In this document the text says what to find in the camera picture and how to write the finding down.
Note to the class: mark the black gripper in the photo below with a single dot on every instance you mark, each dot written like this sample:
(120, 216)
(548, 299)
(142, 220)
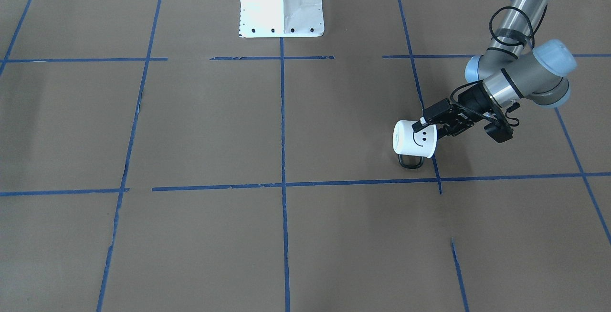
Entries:
(472, 100)

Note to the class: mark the white smiley mug black handle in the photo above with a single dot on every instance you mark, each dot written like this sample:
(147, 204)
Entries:
(407, 142)

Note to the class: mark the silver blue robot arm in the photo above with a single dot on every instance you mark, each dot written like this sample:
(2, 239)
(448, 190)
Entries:
(512, 68)

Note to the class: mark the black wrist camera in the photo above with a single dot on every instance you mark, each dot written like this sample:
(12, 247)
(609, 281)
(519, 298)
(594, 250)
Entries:
(500, 131)

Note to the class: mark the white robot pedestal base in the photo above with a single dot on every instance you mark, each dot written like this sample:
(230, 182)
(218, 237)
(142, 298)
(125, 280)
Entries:
(281, 18)

